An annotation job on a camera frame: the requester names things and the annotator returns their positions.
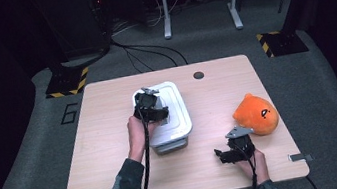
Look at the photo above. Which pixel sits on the dark equipment cabinet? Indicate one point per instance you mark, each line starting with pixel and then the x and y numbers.
pixel 71 21

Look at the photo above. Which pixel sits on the orange plush toy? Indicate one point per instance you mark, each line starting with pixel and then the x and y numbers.
pixel 255 115

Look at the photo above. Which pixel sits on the white box lid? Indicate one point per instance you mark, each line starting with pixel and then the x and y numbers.
pixel 175 110

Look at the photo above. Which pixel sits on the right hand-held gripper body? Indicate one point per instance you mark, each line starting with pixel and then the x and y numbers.
pixel 243 144

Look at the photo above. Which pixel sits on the black stand base, yellow stripes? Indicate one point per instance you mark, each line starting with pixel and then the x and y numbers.
pixel 65 83
pixel 281 43

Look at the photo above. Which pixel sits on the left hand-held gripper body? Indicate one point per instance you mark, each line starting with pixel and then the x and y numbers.
pixel 146 102

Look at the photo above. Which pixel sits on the clear brown storage box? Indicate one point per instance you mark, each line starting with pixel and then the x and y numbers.
pixel 170 145

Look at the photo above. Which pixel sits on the grey table edge bracket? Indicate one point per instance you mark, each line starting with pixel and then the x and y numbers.
pixel 300 157

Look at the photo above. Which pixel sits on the person's right hand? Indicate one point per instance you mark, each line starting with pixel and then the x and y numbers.
pixel 258 168

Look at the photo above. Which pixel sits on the person's left hand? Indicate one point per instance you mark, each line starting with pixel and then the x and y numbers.
pixel 137 138

